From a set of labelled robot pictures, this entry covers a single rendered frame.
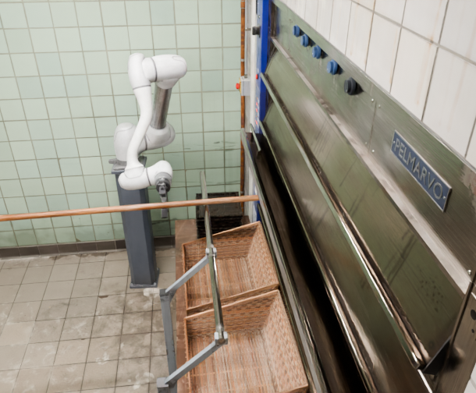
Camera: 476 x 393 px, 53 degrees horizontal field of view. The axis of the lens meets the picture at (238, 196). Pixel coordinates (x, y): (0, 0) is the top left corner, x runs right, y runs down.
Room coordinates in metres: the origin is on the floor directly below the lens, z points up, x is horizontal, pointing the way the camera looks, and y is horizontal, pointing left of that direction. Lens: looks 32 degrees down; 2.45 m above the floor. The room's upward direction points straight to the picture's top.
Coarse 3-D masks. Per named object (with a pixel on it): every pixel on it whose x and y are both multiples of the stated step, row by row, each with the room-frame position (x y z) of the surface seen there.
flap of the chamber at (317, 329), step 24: (264, 144) 2.21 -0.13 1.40; (264, 168) 1.93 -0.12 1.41; (288, 216) 1.55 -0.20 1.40; (288, 240) 1.38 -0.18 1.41; (312, 264) 1.26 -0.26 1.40; (288, 288) 1.12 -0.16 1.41; (312, 288) 1.13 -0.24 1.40; (312, 312) 1.02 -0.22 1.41; (336, 336) 0.94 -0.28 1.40; (336, 360) 0.85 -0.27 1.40; (336, 384) 0.77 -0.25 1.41; (360, 384) 0.78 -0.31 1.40
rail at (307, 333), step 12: (252, 156) 2.01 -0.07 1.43; (264, 192) 1.68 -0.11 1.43; (264, 204) 1.60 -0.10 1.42; (276, 228) 1.42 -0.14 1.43; (276, 240) 1.35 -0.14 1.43; (288, 264) 1.21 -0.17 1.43; (288, 276) 1.15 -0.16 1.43; (300, 300) 1.05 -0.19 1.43; (300, 312) 1.00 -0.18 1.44; (300, 324) 0.96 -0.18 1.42; (312, 336) 0.91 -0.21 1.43; (312, 348) 0.87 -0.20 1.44; (312, 360) 0.83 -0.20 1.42; (324, 372) 0.79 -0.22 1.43; (324, 384) 0.75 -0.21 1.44
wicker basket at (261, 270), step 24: (216, 240) 2.27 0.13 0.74; (240, 240) 2.29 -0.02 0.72; (264, 240) 2.13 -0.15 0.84; (192, 264) 2.22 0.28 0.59; (216, 264) 2.22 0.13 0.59; (240, 264) 2.22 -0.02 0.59; (264, 264) 2.01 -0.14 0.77; (192, 288) 2.02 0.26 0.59; (240, 288) 2.01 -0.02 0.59; (264, 288) 1.76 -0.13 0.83; (192, 312) 1.71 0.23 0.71
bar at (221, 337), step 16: (208, 208) 1.96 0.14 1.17; (208, 224) 1.82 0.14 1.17; (208, 240) 1.69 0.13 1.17; (208, 256) 1.59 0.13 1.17; (192, 272) 1.60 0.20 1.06; (176, 288) 1.60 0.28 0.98; (224, 336) 1.14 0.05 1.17; (208, 352) 1.13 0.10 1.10; (176, 368) 1.61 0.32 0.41; (192, 368) 1.13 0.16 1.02; (160, 384) 1.11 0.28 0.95; (176, 384) 1.58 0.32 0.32
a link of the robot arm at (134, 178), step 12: (144, 96) 2.41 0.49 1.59; (144, 108) 2.39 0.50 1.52; (144, 120) 2.37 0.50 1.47; (144, 132) 2.35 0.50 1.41; (132, 144) 2.31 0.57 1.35; (132, 156) 2.28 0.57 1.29; (132, 168) 2.23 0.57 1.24; (144, 168) 2.27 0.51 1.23; (120, 180) 2.22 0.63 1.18; (132, 180) 2.20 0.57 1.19; (144, 180) 2.21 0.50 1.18
